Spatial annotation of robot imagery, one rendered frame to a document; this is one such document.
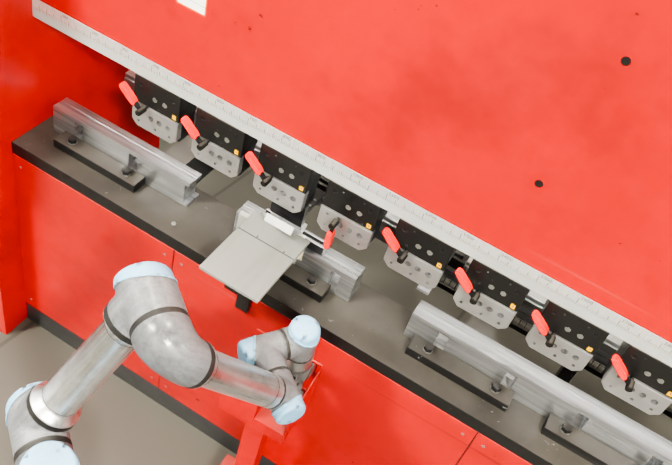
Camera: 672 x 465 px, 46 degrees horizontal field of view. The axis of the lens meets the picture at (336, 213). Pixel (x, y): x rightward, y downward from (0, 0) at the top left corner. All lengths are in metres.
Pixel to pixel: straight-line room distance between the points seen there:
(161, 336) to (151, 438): 1.44
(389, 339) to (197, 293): 0.59
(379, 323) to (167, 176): 0.74
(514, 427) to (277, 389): 0.70
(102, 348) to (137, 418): 1.32
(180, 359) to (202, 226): 0.87
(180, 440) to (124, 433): 0.19
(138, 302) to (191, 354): 0.14
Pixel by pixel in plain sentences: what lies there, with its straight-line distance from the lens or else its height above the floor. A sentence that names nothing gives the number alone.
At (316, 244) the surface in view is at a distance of 2.15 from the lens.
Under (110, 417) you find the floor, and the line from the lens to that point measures 2.94.
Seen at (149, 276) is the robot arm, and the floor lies 1.36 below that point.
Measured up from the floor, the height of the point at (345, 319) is 0.87.
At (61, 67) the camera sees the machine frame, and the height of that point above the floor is 1.03.
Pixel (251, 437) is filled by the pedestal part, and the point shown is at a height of 0.52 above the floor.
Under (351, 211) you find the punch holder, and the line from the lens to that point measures 1.97.
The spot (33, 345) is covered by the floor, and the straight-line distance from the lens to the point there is 3.11.
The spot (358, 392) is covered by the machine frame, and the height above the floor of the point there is 0.70.
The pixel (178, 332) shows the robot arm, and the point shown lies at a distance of 1.48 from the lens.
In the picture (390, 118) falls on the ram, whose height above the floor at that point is 1.51.
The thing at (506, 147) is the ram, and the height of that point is 1.58.
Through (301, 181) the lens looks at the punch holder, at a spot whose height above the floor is 1.21.
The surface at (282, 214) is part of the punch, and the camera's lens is 2.16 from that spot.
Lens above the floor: 2.55
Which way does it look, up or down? 44 degrees down
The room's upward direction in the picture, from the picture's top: 17 degrees clockwise
